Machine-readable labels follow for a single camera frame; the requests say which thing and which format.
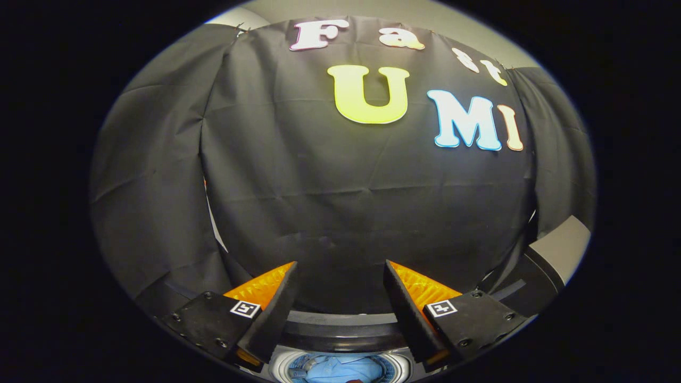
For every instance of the light blue polo shirt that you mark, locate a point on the light blue polo shirt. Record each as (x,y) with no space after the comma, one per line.
(340,369)

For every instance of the black backdrop cloth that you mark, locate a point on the black backdrop cloth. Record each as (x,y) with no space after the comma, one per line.
(340,186)

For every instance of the dark washing machine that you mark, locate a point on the dark washing machine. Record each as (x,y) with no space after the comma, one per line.
(340,338)

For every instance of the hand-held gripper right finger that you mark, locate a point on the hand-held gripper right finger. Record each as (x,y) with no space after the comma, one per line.
(407,314)

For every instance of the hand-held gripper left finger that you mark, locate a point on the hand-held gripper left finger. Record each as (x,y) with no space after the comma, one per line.
(274,314)

